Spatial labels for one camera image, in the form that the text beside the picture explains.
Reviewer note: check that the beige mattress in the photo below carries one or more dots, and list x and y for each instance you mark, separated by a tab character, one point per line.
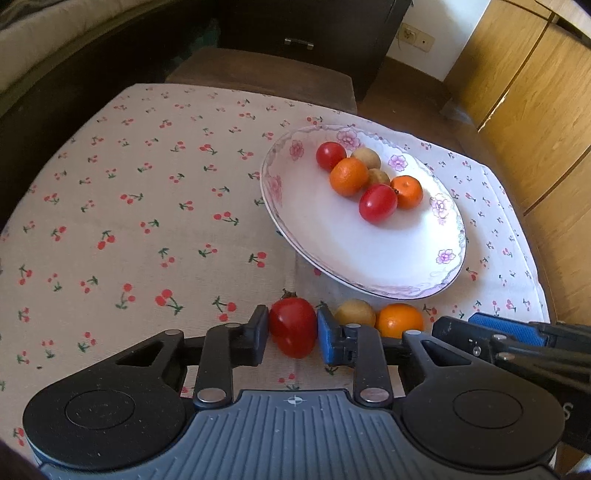
27	50

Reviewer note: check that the clear plastic bag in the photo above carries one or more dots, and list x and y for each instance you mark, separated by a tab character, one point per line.
457	113

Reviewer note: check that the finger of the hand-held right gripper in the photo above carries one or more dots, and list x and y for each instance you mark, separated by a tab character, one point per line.
461	334
503	323

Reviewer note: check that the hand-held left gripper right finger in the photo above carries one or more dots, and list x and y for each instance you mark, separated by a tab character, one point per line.
325	339

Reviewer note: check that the orange mandarin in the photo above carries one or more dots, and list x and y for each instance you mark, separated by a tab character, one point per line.
399	319
408	193
348	177

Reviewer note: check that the red cherry tomato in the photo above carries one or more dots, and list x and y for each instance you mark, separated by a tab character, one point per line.
293	330
377	203
330	155

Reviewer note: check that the dark nightstand drawer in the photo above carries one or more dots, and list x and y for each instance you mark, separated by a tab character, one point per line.
258	32

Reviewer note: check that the beige kiwi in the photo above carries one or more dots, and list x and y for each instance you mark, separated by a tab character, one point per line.
379	176
368	158

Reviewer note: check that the beige wall outlet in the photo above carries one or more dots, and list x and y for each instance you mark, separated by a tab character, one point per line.
417	38

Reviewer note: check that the brown stool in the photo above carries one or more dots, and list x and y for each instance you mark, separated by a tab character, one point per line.
258	76

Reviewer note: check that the dark wooden nightstand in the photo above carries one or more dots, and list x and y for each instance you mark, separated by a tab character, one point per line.
346	27

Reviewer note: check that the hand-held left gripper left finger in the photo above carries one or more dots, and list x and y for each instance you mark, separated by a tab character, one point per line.
258	337

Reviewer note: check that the white floral plate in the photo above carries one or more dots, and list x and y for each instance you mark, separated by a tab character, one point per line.
369	254

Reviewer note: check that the wooden wardrobe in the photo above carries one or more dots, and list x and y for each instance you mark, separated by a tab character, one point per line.
545	115

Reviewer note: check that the cherry print tablecloth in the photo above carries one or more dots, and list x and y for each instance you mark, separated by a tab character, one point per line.
138	207

